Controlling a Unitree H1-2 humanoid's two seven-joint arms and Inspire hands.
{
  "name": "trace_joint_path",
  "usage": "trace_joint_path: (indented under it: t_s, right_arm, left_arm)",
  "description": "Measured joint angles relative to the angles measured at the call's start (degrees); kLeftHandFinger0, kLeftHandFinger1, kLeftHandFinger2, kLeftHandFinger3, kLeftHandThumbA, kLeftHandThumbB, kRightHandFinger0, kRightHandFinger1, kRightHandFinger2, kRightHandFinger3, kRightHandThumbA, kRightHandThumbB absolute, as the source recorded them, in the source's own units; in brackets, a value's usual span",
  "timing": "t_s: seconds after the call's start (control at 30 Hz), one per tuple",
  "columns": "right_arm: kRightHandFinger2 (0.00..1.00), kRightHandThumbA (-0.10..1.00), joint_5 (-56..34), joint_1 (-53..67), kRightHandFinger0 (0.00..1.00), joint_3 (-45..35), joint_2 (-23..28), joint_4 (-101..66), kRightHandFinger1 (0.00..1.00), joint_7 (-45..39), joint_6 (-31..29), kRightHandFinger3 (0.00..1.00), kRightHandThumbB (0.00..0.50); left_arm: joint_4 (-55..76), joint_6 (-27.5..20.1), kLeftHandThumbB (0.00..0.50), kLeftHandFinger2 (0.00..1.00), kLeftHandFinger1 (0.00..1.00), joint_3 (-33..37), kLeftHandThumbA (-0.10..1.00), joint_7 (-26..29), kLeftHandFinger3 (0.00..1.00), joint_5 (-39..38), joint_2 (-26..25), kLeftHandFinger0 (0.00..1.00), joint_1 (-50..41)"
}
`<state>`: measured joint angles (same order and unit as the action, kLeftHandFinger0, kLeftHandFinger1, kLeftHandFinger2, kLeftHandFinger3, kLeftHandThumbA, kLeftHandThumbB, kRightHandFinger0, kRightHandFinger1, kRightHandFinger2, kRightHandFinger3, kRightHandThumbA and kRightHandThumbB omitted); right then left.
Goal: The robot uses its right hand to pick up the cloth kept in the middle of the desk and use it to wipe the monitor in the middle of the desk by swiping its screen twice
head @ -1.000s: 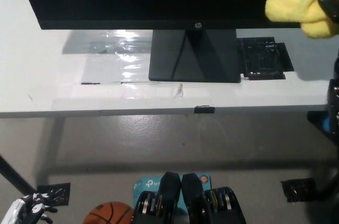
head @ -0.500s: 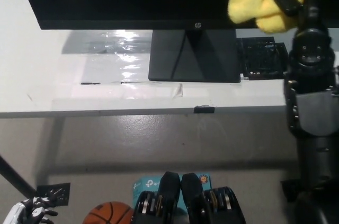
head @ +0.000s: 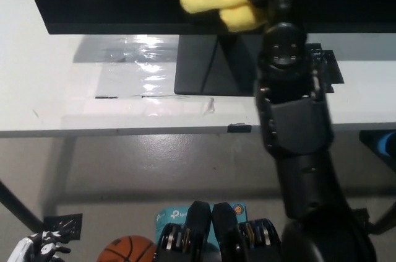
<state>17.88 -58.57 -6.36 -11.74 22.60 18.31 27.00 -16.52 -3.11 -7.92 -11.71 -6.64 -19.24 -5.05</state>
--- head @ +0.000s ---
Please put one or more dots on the black and blue object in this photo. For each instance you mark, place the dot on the black and blue object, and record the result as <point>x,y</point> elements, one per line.
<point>382,144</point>

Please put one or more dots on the black desk leg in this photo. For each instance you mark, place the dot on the black desk leg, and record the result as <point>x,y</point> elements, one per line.
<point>385,218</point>
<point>17,204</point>

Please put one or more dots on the teal tp-link box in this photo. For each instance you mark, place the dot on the teal tp-link box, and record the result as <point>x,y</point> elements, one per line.
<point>170,216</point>

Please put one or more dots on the small black tape piece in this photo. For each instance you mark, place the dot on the small black tape piece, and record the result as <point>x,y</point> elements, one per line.
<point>239,127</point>

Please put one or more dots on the orange basketball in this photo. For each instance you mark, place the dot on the orange basketball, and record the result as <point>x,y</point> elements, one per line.
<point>130,251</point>

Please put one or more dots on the clear plastic sheet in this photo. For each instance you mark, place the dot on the clear plastic sheet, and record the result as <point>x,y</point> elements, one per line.
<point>123,63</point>

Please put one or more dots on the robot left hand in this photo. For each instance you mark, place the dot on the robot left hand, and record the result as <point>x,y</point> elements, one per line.
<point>43,245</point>

